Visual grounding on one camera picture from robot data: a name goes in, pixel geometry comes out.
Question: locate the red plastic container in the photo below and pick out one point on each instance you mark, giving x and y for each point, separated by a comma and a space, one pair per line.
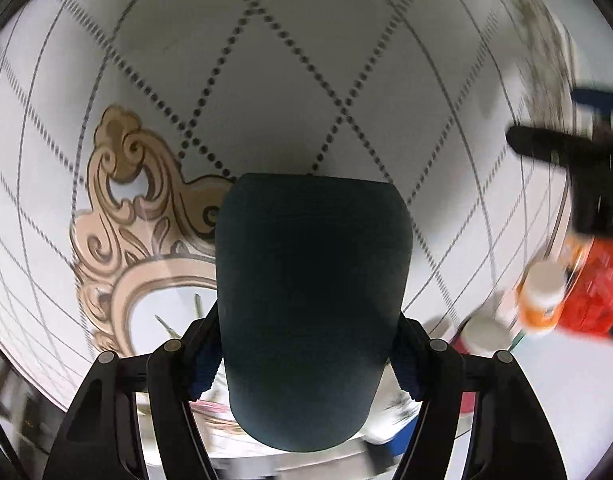
593, 295

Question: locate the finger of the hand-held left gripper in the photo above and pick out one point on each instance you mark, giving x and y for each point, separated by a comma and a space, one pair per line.
541, 142
598, 97

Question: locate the dark teal cup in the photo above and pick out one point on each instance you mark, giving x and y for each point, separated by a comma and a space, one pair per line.
311, 310

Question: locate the orange bottle with white cap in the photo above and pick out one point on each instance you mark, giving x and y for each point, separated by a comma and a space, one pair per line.
540, 300

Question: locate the white quilted-print tablecloth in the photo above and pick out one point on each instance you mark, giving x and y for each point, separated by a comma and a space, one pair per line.
286, 85

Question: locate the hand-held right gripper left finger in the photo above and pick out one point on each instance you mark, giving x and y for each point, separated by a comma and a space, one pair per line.
205, 377

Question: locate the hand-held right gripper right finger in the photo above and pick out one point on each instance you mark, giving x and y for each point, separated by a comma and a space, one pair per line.
407, 366

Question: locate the white-lidded red jar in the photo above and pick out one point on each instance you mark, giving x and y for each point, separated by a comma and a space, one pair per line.
484, 340

